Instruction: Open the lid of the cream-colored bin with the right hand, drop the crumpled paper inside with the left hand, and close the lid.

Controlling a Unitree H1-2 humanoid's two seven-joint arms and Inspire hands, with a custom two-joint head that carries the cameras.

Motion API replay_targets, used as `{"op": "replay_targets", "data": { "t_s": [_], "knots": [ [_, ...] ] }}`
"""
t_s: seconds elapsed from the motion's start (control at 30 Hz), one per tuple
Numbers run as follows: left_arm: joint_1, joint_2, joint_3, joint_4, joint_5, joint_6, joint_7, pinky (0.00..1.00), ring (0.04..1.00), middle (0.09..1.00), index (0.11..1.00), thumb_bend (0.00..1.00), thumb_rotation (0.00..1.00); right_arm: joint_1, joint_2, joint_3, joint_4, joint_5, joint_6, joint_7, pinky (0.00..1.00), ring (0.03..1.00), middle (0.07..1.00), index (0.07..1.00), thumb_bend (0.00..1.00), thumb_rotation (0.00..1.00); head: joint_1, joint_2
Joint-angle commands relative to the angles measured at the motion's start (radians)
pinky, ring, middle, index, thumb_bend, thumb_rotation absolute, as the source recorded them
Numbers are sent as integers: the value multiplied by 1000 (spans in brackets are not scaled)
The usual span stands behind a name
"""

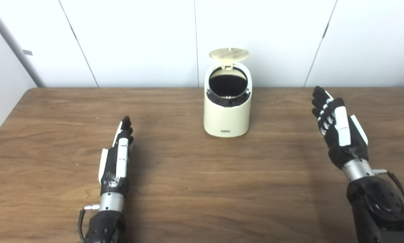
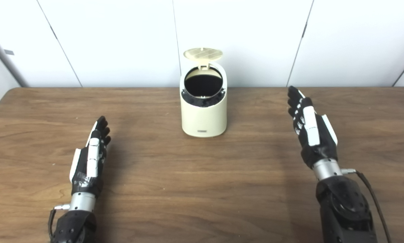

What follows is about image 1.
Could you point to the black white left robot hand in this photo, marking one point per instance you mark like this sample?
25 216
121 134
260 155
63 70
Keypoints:
112 168

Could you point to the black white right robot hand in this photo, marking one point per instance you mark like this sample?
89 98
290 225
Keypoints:
355 148

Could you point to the cream-colored desktop bin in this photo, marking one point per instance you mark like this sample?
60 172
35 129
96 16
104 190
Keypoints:
226 119

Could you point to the round cream bin lid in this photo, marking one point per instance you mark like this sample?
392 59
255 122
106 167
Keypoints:
229 54

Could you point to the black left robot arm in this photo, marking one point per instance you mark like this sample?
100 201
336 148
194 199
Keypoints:
105 227

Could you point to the small gray wall tag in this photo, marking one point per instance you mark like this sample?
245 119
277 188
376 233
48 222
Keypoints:
27 52

